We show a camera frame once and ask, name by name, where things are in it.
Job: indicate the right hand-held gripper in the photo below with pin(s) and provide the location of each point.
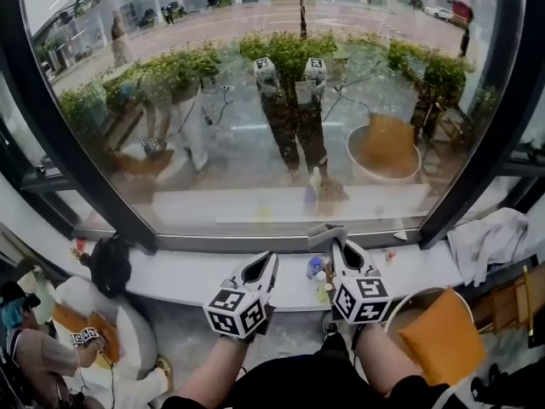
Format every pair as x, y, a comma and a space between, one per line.
362, 301

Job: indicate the grey cloth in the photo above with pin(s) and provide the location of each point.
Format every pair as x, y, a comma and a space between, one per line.
325, 237

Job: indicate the street tree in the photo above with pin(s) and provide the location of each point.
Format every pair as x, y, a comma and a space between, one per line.
120, 45

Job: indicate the black window frame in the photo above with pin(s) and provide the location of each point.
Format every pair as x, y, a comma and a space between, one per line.
23, 79

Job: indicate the small yellow object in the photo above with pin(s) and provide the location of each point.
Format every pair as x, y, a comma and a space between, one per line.
324, 293

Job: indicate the white crumpled garment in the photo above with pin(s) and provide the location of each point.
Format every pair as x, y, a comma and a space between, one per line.
485, 241

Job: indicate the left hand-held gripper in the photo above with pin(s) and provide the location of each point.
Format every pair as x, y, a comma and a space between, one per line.
236, 313

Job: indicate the pale green fabric item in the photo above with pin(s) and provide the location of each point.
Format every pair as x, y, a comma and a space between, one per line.
36, 283

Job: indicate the black striped shoe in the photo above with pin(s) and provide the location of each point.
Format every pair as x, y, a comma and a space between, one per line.
479, 390
497, 375

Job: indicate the person's shoe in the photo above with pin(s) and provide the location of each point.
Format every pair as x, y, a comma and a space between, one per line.
331, 328

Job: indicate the small pink object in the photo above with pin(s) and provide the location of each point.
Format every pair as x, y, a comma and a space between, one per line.
390, 255

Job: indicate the black street lamp post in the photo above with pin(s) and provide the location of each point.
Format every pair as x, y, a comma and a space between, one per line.
303, 11

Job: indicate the blue-capped bottle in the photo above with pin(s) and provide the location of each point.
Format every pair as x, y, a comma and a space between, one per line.
316, 266

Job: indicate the person's black shirt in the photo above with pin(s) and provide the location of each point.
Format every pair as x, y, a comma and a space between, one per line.
298, 386

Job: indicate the small white paper scrap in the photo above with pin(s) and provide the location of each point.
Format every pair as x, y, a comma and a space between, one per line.
400, 235

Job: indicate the person's left forearm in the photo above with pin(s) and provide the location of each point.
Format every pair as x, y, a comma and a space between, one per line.
213, 369

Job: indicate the person's right forearm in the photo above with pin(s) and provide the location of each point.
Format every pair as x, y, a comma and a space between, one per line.
387, 356

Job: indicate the green hedge row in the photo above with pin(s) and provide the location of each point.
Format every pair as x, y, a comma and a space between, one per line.
289, 49

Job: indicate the black bag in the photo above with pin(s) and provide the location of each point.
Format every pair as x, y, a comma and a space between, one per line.
110, 266

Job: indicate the small red object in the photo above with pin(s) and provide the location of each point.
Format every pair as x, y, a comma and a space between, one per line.
79, 246

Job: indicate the white window ledge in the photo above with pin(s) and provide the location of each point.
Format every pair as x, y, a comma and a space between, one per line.
191, 275

